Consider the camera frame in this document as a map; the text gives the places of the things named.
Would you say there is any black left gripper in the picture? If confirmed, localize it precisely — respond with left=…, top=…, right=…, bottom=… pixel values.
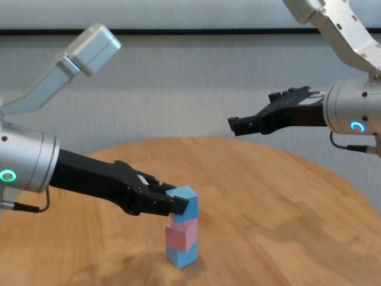
left=49, top=148, right=190, bottom=217

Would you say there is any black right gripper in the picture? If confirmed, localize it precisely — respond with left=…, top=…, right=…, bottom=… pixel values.
left=227, top=86, right=328, bottom=137

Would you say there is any light blue cube block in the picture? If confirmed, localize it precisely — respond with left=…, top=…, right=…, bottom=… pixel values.
left=165, top=241, right=198, bottom=269
left=165, top=185, right=199, bottom=223

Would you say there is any pink cube block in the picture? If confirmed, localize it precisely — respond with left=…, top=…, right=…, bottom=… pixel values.
left=165, top=219, right=199, bottom=251

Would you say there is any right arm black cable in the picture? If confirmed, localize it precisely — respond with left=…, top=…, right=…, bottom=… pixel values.
left=329, top=130, right=381, bottom=154

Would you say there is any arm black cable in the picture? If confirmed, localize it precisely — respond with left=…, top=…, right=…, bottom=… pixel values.
left=329, top=130, right=381, bottom=154
left=0, top=187, right=50, bottom=214

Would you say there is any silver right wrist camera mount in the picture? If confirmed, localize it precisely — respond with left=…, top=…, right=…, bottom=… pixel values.
left=282, top=0, right=381, bottom=81

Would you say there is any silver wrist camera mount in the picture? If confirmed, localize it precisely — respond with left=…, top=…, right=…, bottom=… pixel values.
left=282, top=0, right=381, bottom=81
left=0, top=23, right=122, bottom=117

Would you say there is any black wall rail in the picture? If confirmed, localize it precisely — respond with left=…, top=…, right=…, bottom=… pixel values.
left=0, top=28, right=381, bottom=37

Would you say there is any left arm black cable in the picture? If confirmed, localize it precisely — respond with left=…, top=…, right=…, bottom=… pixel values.
left=0, top=187, right=50, bottom=214

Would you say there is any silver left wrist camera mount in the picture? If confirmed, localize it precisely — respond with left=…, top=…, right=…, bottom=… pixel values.
left=0, top=23, right=122, bottom=117

